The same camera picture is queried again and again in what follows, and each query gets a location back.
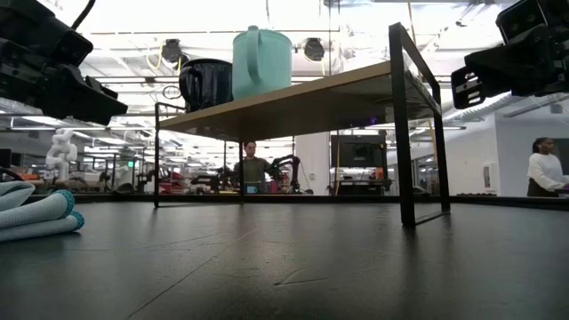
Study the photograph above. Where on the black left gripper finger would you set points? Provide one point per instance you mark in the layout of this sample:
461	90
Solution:
98	109
101	86

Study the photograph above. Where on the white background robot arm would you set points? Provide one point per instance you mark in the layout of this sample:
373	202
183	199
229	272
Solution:
62	151

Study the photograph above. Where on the black table frame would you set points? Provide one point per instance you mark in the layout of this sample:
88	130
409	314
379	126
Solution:
489	201

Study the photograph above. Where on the wooden board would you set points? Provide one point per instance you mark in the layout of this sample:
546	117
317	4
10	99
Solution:
311	102

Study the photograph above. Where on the dark blue mug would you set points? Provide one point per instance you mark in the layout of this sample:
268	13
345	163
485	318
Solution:
209	84

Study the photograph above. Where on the blue plastic pouch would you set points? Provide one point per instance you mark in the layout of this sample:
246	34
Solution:
35	213

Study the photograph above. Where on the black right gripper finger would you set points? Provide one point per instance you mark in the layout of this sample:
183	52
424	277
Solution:
467	75

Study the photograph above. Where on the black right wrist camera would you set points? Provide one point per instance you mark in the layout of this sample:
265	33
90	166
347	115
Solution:
529	18

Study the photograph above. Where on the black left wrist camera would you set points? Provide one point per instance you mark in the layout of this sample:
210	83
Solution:
35	22

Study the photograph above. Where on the person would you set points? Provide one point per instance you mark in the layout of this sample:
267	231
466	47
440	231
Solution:
544	171
252	171

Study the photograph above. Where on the teal mug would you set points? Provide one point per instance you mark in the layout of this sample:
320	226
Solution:
266	66

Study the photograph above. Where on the black monitor cabinet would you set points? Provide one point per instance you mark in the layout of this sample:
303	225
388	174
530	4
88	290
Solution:
358	153

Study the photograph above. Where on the black background robot arm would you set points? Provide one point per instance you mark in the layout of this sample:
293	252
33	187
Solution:
289	162

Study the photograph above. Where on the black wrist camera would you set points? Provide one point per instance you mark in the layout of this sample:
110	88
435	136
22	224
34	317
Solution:
529	18
35	22

